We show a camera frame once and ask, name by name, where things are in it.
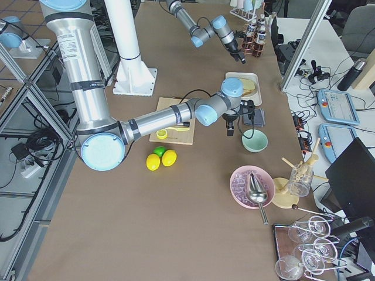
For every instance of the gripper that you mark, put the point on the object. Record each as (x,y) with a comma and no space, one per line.
(229,117)
(233,46)

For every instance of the plain bread slice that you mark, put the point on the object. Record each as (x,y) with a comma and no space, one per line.
(249,85)

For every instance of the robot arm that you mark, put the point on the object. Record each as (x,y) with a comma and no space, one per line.
(104,139)
(216,27)

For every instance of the cream rabbit tray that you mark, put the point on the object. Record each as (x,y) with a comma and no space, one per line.
(251,88)

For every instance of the black tray with glasses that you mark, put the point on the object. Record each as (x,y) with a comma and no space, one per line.
(285,246)

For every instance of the tea bottle one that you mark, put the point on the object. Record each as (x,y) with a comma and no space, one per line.
(248,39)

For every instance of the tea bottle two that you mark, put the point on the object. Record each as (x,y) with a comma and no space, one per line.
(259,42)

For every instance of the mint green bowl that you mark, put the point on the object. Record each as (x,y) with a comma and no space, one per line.
(254,140)

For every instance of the dark grey cloth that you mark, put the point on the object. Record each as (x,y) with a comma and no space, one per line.
(259,118)

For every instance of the white cup rack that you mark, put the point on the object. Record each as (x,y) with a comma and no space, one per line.
(245,9)

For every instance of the tea bottle three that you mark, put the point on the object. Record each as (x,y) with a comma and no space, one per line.
(260,21)

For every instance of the wooden cutting board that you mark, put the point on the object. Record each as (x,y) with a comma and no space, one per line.
(182,138)

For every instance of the pink bowl with ice cubes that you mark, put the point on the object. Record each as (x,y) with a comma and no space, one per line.
(238,182)

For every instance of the yellow plastic knife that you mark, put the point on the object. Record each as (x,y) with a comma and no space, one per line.
(178,129)

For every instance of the yellow lemon right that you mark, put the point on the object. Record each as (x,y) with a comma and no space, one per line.
(169,157)

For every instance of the yellow lemon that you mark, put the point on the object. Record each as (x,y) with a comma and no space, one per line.
(169,157)
(153,162)

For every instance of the metal ice scoop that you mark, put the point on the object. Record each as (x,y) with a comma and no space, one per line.
(256,194)

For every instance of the half lemon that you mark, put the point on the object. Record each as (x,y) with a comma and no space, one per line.
(162,134)

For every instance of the lime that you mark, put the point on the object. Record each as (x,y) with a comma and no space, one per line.
(160,150)

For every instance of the yellow lemon left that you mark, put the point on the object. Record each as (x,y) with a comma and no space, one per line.
(153,162)

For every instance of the wooden mug tree stand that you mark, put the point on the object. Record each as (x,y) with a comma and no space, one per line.
(283,198)

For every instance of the glass mug on stand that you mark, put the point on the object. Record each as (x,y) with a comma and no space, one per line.
(299,183)

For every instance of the blue teach pendant near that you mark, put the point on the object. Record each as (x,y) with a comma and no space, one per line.
(335,139)

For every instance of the blue teach pendant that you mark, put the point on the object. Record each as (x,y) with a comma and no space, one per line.
(335,139)
(337,106)

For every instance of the blue teach pendant far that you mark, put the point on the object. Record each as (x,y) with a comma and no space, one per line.
(337,106)

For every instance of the black thermos bottle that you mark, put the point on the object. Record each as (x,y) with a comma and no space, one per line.
(352,74)

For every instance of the wine glass one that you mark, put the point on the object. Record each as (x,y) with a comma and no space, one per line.
(299,232)

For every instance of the black monitor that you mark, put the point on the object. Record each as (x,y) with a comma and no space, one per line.
(351,178)

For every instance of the wine glass four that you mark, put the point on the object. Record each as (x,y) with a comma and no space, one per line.
(289,267)

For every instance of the wine glass two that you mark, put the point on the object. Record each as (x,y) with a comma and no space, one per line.
(323,246)

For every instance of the wine glass three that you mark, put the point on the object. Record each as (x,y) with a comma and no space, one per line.
(313,261)

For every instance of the copper wire bottle rack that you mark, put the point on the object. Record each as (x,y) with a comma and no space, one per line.
(254,37)

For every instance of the aluminium frame post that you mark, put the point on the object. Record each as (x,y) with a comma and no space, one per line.
(306,39)

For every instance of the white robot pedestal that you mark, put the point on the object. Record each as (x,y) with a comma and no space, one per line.
(133,76)

